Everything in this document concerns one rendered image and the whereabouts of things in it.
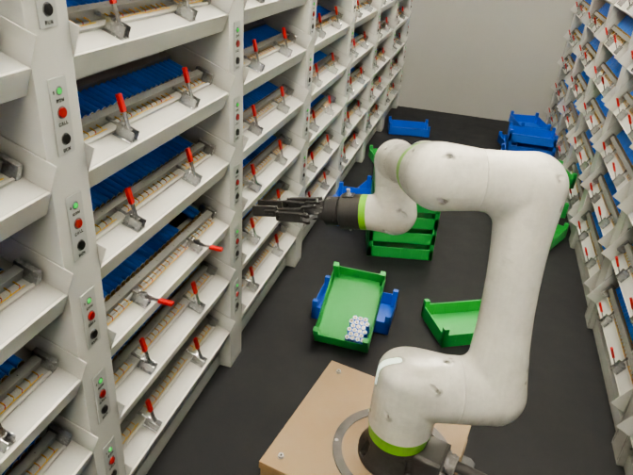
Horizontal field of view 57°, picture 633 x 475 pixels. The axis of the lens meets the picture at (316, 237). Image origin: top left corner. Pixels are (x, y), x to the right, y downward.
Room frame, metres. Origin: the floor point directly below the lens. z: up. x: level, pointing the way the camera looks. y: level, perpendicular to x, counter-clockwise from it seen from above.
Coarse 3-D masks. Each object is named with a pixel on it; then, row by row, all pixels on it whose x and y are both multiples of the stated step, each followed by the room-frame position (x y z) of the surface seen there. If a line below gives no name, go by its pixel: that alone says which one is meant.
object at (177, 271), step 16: (208, 208) 1.51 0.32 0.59; (224, 208) 1.52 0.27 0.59; (224, 224) 1.51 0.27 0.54; (208, 240) 1.41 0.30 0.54; (176, 256) 1.29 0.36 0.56; (192, 256) 1.31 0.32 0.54; (160, 272) 1.21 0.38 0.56; (176, 272) 1.23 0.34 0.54; (160, 288) 1.15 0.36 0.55; (160, 304) 1.15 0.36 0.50; (128, 320) 1.02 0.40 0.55; (144, 320) 1.08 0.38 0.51; (112, 336) 0.93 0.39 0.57; (128, 336) 1.01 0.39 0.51; (112, 352) 0.95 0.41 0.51
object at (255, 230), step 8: (280, 184) 2.18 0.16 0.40; (288, 184) 2.20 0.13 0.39; (296, 184) 2.20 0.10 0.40; (272, 192) 2.09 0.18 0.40; (280, 192) 2.16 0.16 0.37; (288, 192) 2.19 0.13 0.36; (296, 192) 2.20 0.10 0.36; (248, 216) 1.86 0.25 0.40; (256, 216) 1.91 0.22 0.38; (248, 224) 1.84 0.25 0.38; (256, 224) 1.86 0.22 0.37; (264, 224) 1.89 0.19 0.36; (272, 224) 1.91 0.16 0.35; (248, 232) 1.77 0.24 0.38; (256, 232) 1.83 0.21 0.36; (264, 232) 1.84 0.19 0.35; (248, 240) 1.76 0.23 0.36; (256, 240) 1.76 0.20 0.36; (264, 240) 1.83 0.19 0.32; (248, 248) 1.72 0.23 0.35; (256, 248) 1.74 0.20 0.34; (248, 256) 1.67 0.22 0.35
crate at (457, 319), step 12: (480, 300) 1.96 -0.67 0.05; (432, 312) 1.91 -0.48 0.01; (444, 312) 1.92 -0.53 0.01; (456, 312) 1.94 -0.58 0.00; (468, 312) 1.94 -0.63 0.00; (432, 324) 1.80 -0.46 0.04; (444, 324) 1.85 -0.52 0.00; (456, 324) 1.85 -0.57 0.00; (468, 324) 1.86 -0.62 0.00; (444, 336) 1.71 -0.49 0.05; (456, 336) 1.72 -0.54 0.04; (468, 336) 1.74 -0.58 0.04
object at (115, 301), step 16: (192, 224) 1.41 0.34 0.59; (208, 224) 1.46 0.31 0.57; (176, 240) 1.32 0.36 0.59; (160, 256) 1.23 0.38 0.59; (144, 272) 1.16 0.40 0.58; (128, 288) 1.09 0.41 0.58; (144, 288) 1.12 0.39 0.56; (112, 304) 1.02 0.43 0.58; (128, 304) 1.06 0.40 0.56; (112, 320) 1.00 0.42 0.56
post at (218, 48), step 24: (240, 0) 1.59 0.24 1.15; (240, 24) 1.59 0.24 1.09; (192, 48) 1.54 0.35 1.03; (216, 48) 1.53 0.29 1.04; (240, 48) 1.59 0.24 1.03; (240, 72) 1.59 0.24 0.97; (240, 96) 1.59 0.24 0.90; (216, 120) 1.53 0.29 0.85; (240, 120) 1.59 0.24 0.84; (240, 144) 1.59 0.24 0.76; (240, 168) 1.59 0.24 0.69; (216, 192) 1.53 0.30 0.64; (240, 192) 1.59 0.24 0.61; (240, 216) 1.59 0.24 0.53; (240, 240) 1.60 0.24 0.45; (240, 264) 1.60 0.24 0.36; (240, 288) 1.60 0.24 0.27; (240, 312) 1.60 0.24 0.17; (240, 336) 1.60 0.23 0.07
